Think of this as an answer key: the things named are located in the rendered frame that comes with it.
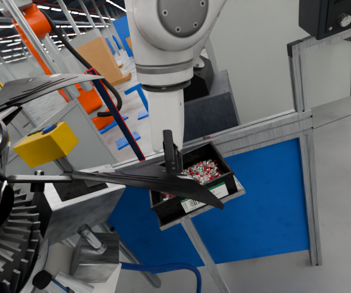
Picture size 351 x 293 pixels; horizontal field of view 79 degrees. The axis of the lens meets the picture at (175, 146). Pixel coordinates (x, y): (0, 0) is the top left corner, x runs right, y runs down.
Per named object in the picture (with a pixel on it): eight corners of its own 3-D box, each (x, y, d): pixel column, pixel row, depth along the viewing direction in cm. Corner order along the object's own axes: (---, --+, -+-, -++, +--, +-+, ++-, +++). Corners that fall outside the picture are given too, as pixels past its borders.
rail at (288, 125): (74, 199, 87) (61, 185, 83) (78, 192, 90) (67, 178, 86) (313, 132, 65) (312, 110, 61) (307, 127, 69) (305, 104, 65)
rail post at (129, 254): (154, 288, 125) (74, 199, 87) (155, 281, 128) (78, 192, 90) (160, 287, 124) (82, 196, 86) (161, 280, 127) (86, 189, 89)
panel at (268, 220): (151, 274, 119) (84, 193, 87) (152, 272, 120) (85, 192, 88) (309, 249, 100) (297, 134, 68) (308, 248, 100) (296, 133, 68)
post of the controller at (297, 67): (298, 113, 63) (291, 45, 53) (293, 109, 65) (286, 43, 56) (309, 110, 62) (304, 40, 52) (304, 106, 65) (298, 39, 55)
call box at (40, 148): (33, 171, 76) (11, 147, 71) (49, 155, 84) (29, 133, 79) (70, 159, 72) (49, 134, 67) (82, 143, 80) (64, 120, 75)
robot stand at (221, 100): (217, 204, 157) (169, 88, 112) (260, 199, 147) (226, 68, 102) (218, 243, 133) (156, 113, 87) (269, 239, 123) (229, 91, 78)
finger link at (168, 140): (163, 108, 32) (167, 118, 38) (163, 159, 31) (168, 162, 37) (170, 108, 32) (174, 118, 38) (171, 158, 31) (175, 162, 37)
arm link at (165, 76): (141, 56, 35) (144, 75, 37) (128, 68, 28) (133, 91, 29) (192, 53, 34) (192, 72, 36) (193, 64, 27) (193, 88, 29)
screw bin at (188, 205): (161, 227, 54) (150, 208, 51) (155, 185, 69) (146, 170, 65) (240, 192, 53) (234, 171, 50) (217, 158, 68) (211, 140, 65)
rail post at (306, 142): (312, 266, 104) (299, 136, 66) (308, 258, 108) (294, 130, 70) (321, 265, 103) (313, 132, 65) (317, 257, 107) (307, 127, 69)
